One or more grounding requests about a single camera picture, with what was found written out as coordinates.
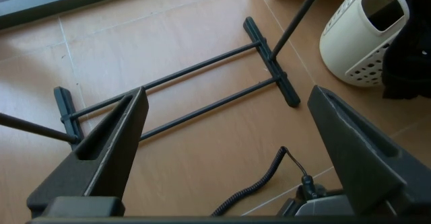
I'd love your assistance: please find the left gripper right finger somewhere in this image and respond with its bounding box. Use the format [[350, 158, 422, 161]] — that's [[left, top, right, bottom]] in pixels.
[[306, 84, 431, 217]]

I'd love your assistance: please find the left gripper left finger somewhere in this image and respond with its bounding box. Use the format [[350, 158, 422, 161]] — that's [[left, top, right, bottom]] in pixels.
[[26, 85, 150, 218]]

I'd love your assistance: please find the heap of clothes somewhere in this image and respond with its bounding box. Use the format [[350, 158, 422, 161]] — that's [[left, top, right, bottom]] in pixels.
[[381, 0, 431, 100]]

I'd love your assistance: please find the white laundry basket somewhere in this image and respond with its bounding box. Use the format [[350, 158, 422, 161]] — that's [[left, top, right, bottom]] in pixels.
[[319, 0, 411, 88]]

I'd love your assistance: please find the black clothes rack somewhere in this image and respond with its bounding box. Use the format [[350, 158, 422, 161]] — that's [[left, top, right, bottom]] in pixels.
[[0, 0, 329, 151]]

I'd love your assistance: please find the window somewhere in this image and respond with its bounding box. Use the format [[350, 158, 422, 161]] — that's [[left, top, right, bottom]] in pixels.
[[0, 0, 169, 30]]

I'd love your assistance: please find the black cable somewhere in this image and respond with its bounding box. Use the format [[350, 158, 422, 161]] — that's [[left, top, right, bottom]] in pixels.
[[211, 145, 317, 217]]

